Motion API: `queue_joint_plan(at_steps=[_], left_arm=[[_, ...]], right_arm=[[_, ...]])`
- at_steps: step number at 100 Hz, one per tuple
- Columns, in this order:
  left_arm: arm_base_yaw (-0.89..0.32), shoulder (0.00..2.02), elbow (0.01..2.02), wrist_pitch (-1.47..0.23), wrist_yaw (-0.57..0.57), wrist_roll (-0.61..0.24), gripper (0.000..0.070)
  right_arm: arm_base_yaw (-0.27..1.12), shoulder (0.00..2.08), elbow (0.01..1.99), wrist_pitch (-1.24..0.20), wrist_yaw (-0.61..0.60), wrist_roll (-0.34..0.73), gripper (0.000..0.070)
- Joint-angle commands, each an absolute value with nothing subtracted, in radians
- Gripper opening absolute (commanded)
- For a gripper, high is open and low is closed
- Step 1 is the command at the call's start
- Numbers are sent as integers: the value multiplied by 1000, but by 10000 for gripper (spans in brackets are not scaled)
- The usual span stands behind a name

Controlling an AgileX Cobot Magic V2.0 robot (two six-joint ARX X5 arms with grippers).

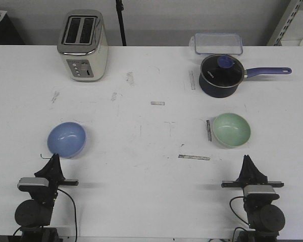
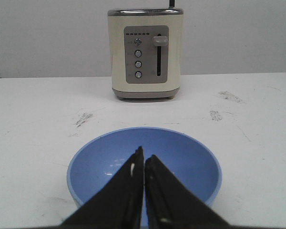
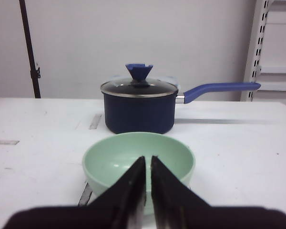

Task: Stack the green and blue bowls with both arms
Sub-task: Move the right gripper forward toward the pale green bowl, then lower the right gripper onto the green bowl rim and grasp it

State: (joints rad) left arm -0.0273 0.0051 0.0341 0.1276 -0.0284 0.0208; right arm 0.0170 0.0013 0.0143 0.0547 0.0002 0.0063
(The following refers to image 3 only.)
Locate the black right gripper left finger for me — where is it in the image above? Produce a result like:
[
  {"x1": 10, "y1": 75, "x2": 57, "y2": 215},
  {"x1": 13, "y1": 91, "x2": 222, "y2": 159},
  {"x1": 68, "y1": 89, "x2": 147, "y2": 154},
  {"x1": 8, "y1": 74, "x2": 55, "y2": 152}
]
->
[{"x1": 88, "y1": 156, "x2": 146, "y2": 229}]

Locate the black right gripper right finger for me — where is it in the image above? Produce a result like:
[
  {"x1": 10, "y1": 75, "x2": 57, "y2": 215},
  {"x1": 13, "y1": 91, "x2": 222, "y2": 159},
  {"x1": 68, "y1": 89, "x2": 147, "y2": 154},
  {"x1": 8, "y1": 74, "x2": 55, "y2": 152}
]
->
[{"x1": 150, "y1": 155, "x2": 213, "y2": 229}]

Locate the light green bowl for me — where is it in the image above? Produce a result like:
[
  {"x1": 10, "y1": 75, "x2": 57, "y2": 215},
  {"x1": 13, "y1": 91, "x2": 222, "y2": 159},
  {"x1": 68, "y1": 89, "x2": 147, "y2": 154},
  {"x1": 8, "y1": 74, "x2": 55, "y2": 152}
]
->
[{"x1": 82, "y1": 132, "x2": 196, "y2": 215}]

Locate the dark blue saucepan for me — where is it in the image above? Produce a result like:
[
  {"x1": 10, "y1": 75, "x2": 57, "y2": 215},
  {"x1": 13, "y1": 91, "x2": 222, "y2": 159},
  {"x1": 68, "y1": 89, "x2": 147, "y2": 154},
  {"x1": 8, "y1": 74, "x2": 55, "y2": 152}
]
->
[{"x1": 103, "y1": 83, "x2": 261, "y2": 134}]

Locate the glass pot lid blue knob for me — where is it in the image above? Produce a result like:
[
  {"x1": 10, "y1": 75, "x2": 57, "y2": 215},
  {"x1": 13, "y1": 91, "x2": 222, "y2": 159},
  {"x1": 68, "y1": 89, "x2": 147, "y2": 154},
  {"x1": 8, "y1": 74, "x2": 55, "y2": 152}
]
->
[{"x1": 100, "y1": 63, "x2": 178, "y2": 98}]

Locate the black tripod pole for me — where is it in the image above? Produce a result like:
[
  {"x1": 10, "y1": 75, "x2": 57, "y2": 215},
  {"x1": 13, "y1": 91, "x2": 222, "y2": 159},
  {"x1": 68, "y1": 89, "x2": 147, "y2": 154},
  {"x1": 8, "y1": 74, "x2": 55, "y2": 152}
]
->
[{"x1": 19, "y1": 0, "x2": 41, "y2": 99}]

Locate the white slotted shelf upright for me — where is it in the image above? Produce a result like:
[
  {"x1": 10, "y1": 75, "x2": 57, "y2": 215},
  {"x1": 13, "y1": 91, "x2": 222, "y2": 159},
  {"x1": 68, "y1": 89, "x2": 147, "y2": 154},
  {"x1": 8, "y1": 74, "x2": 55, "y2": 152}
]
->
[{"x1": 240, "y1": 0, "x2": 286, "y2": 105}]

